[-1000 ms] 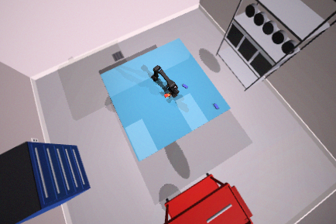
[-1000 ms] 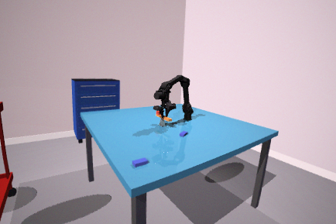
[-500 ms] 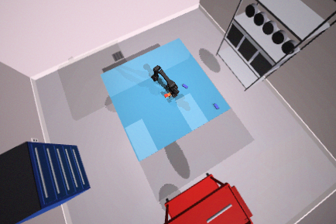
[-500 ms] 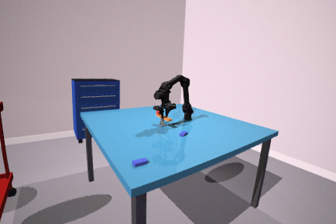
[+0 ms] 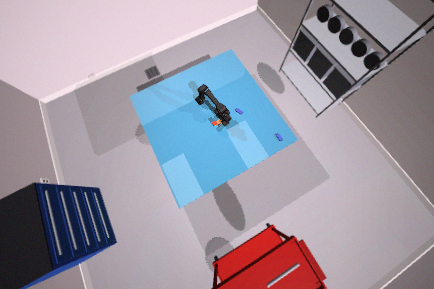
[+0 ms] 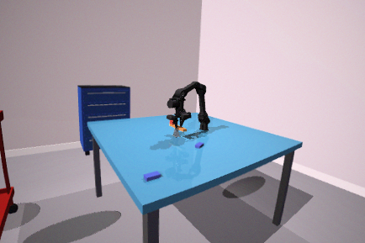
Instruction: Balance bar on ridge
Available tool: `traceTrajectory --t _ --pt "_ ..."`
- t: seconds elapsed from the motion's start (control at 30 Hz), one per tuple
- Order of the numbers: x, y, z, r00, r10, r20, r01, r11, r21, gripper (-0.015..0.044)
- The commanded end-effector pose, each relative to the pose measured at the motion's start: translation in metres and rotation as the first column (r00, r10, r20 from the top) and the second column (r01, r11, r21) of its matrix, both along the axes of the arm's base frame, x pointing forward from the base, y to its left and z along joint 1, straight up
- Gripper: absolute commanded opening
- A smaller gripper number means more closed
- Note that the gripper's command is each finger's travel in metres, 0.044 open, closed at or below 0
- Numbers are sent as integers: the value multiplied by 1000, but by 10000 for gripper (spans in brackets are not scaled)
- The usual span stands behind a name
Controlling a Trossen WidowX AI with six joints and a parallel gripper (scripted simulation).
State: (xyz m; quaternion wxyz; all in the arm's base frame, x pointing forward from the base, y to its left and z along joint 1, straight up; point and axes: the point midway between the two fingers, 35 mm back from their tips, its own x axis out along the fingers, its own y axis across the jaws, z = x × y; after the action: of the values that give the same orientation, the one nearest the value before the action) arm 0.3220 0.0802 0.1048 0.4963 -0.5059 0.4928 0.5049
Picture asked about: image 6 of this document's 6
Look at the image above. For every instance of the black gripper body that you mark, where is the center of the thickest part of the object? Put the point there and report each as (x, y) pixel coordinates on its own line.
(172, 117)

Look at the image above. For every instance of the blue rectangular block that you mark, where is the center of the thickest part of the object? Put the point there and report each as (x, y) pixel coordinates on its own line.
(151, 176)

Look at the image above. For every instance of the orange bar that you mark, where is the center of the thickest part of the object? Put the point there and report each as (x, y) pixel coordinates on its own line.
(178, 127)

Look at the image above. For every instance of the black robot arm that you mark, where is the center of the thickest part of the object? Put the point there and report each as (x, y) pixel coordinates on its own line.
(177, 101)

